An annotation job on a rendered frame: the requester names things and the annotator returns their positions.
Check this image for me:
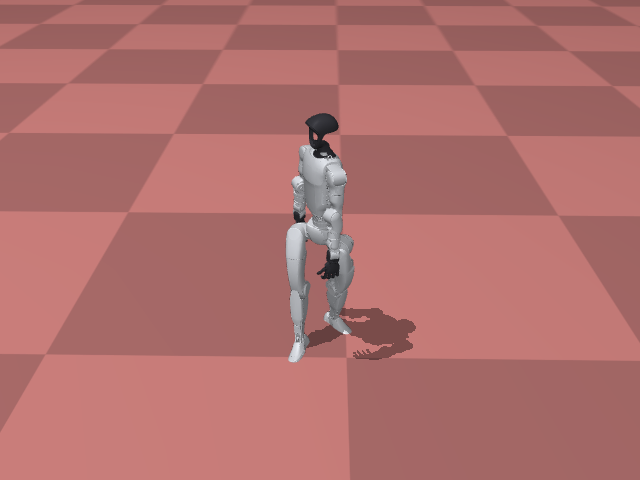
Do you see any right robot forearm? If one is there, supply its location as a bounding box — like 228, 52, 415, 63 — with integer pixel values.
293, 187, 306, 218

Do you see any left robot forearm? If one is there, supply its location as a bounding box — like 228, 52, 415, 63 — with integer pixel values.
326, 213, 343, 260

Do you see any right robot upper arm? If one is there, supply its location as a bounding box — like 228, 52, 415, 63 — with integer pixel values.
291, 145, 311, 193

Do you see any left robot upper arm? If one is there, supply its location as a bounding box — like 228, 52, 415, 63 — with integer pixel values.
323, 164, 347, 225

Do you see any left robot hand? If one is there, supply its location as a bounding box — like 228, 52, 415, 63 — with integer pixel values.
317, 250, 340, 279

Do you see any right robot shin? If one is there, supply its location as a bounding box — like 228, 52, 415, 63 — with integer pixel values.
290, 290, 308, 343

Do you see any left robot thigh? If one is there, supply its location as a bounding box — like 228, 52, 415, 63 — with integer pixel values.
325, 234, 355, 296

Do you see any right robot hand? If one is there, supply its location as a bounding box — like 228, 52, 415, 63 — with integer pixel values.
294, 211, 307, 242

